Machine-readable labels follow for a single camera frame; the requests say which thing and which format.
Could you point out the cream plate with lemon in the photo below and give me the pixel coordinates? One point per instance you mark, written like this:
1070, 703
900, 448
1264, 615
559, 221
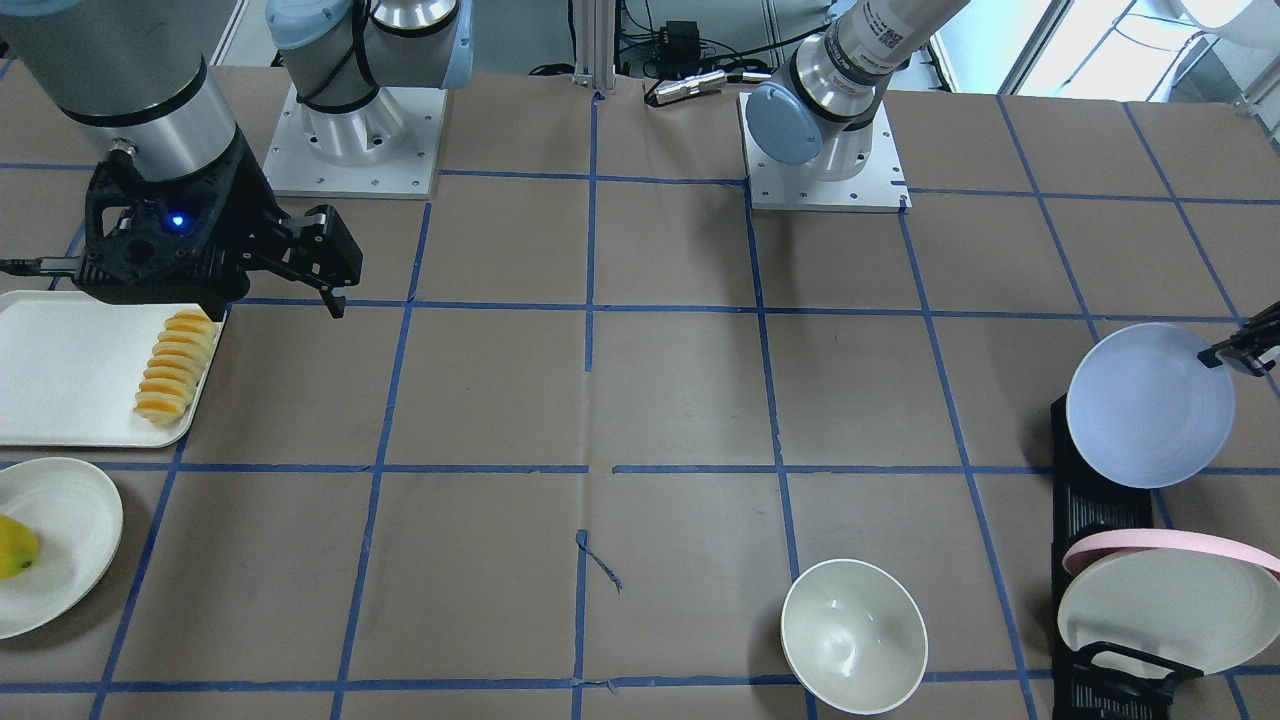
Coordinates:
76, 513

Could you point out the yellow lemon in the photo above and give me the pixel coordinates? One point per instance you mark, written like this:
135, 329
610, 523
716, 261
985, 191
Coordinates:
20, 547

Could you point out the blue plate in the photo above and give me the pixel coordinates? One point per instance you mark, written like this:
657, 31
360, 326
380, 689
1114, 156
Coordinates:
1142, 409

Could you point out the cream bowl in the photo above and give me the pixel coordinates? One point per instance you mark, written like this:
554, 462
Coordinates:
854, 636

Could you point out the pink plate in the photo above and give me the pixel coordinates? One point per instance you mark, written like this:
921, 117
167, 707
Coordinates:
1099, 545

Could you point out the cream plate in rack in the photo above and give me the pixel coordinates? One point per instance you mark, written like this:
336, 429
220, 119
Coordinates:
1192, 608

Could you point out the black dish rack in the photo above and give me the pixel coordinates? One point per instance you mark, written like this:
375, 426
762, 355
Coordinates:
1105, 663

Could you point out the sliced bread loaf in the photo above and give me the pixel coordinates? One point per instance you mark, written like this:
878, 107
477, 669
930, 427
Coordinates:
181, 354

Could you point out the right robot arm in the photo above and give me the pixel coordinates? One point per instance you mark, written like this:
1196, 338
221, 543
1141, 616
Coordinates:
126, 71

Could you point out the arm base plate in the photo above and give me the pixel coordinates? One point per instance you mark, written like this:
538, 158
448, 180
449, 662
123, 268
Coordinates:
386, 150
840, 180

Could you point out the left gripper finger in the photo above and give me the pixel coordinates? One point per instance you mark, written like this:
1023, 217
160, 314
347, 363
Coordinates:
1253, 350

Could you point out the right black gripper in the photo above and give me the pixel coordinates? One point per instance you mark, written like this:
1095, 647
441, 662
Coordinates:
254, 214

